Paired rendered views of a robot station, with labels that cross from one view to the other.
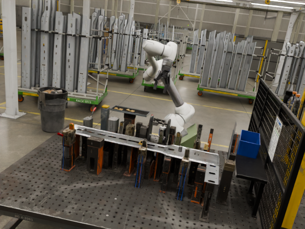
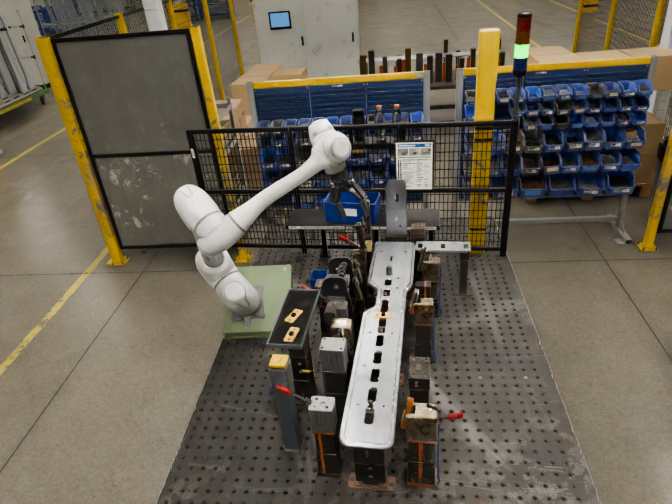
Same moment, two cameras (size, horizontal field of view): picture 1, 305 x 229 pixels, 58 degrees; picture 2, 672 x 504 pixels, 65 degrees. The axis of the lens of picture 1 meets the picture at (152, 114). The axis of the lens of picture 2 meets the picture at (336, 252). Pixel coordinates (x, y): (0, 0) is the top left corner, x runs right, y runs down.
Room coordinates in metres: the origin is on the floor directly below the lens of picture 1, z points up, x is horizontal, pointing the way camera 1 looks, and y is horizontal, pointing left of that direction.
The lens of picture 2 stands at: (2.38, 1.95, 2.47)
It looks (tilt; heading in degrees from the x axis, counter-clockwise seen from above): 31 degrees down; 270
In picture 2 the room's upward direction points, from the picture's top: 5 degrees counter-clockwise
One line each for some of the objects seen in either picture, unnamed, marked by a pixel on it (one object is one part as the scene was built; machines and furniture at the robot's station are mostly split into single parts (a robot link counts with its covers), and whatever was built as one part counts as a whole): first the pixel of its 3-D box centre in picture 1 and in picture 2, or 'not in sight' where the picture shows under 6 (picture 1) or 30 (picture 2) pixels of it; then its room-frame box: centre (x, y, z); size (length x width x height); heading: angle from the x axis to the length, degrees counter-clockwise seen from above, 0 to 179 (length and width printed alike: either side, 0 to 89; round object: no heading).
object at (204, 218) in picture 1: (207, 200); (463, 270); (1.71, -0.46, 0.84); 0.11 x 0.06 x 0.29; 168
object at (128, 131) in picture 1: (128, 144); (345, 357); (2.39, 0.19, 0.89); 0.13 x 0.11 x 0.38; 168
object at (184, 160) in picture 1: (182, 178); (431, 288); (1.92, -0.29, 0.87); 0.12 x 0.09 x 0.35; 168
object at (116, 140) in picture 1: (139, 143); (384, 319); (2.20, 0.08, 1.00); 1.38 x 0.22 x 0.02; 78
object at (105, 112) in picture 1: (104, 128); (286, 406); (2.64, 0.47, 0.92); 0.08 x 0.08 x 0.44; 78
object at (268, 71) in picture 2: not in sight; (279, 112); (2.99, -5.10, 0.52); 1.20 x 0.80 x 1.05; 80
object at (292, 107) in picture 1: (294, 107); (397, 122); (1.98, -1.02, 1.53); 0.06 x 0.06 x 0.20
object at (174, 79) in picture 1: (163, 62); not in sight; (9.25, -0.14, 0.88); 1.91 x 1.00 x 1.76; 174
